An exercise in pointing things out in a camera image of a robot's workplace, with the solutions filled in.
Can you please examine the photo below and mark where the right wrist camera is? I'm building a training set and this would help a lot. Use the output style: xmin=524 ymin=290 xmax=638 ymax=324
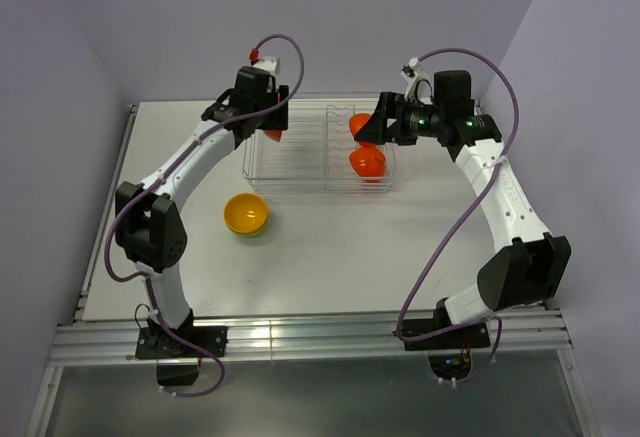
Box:
xmin=401 ymin=57 xmax=433 ymax=103

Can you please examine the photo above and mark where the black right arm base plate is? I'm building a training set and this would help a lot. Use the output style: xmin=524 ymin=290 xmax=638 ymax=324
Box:
xmin=402 ymin=318 xmax=491 ymax=351

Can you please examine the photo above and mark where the orange bowl carried to rack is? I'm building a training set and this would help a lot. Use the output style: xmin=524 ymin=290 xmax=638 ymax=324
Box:
xmin=349 ymin=147 xmax=387 ymax=183

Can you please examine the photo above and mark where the orange bowl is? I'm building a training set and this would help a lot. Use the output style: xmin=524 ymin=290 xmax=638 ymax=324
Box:
xmin=349 ymin=113 xmax=375 ymax=148

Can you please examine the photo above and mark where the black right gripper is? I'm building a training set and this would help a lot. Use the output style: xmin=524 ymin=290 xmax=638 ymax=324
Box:
xmin=354 ymin=91 xmax=446 ymax=146

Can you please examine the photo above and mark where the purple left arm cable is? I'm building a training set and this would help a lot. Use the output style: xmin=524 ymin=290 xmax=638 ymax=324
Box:
xmin=104 ymin=34 xmax=305 ymax=398

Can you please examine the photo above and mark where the aluminium table edge rail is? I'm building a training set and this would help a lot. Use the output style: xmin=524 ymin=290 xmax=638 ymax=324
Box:
xmin=46 ymin=307 xmax=572 ymax=367

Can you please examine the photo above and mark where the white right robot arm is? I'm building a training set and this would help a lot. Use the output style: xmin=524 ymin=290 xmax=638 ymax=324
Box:
xmin=355 ymin=64 xmax=571 ymax=347

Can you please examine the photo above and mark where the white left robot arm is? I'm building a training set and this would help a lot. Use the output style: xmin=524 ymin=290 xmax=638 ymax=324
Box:
xmin=108 ymin=57 xmax=289 ymax=356

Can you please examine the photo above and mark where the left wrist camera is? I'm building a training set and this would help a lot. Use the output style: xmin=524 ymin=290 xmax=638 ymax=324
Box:
xmin=249 ymin=48 xmax=281 ymax=92

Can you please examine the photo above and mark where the white bowl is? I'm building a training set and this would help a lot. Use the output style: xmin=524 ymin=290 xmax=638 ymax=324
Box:
xmin=263 ymin=130 xmax=283 ymax=142

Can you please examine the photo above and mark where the green bowl under yellow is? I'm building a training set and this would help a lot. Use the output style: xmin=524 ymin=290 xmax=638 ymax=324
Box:
xmin=224 ymin=211 xmax=269 ymax=238

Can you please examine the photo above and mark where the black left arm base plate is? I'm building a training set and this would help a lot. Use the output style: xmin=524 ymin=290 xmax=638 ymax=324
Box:
xmin=134 ymin=326 xmax=228 ymax=360

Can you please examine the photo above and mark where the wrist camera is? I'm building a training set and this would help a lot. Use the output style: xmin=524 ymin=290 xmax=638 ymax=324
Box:
xmin=401 ymin=57 xmax=433 ymax=103
xmin=249 ymin=48 xmax=281 ymax=92

